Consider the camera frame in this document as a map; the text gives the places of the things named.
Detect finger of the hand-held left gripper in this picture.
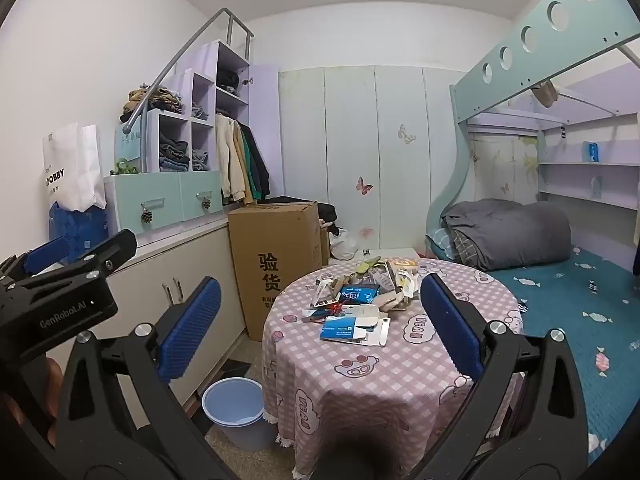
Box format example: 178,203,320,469
0,235,74,282
30,229,139,291

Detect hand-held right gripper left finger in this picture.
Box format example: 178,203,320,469
52,276,223,480

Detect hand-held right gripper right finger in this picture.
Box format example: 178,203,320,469
420,272,591,480

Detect blue plastic trash bin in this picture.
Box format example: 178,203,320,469
201,377,278,453

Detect pile of paper packaging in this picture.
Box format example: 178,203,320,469
299,255,436,348

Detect person's left hand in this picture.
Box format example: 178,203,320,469
0,356,65,450

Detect blue shopping bag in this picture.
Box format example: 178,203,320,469
48,202,111,266

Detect large teal drawer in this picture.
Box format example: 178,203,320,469
104,174,186,236

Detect white low cabinet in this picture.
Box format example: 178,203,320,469
30,220,251,431

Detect blue plaid pillow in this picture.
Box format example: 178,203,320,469
426,227,453,261

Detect white paper bag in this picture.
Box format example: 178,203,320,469
41,121,107,212

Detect grey duvet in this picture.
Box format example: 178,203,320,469
440,199,572,272

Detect small teal drawer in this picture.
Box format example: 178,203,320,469
179,170,224,222

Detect teal cardboard box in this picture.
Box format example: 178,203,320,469
114,124,146,176

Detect grey metal handrail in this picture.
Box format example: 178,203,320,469
121,7,255,173

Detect pink checkered tablecloth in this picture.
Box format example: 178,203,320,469
261,257,526,480

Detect tall cardboard box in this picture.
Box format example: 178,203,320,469
227,201,323,342

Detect teal candy-print bed sheet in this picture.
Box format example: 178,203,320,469
492,245,640,466

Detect white plastic bag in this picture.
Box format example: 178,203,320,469
330,228,358,261

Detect brown clothes pile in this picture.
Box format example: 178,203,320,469
127,86,186,115

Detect mustard hanging garment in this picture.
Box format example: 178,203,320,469
234,122,254,203

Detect green hanging jacket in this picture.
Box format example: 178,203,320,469
247,150,267,201

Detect black cloth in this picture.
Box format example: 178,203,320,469
270,195,338,223

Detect black hanging jacket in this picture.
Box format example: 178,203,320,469
239,121,271,196

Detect purple bed shelf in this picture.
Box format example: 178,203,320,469
537,125,640,211

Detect dark folded clothes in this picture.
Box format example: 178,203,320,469
216,70,241,95

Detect white wardrobe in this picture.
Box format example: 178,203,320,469
277,65,476,261

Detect purple shelf unit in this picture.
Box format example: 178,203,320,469
114,40,281,206

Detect beige hanging cloth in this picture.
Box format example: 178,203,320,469
531,80,560,108

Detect teal bunk bed frame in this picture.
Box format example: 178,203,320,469
425,0,640,261

